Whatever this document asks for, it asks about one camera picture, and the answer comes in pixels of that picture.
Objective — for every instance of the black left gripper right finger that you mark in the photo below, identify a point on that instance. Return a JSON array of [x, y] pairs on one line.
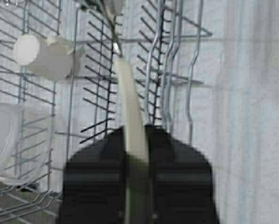
[[183, 184]]

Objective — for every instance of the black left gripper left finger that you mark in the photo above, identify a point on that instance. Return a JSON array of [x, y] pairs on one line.
[[94, 183]]

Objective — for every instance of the clear plastic container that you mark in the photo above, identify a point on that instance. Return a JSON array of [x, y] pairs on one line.
[[25, 143]]

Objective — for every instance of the white cup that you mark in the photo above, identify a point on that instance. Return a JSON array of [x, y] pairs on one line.
[[52, 57]]

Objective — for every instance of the wire dish rack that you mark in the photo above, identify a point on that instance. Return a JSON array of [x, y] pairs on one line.
[[86, 105]]

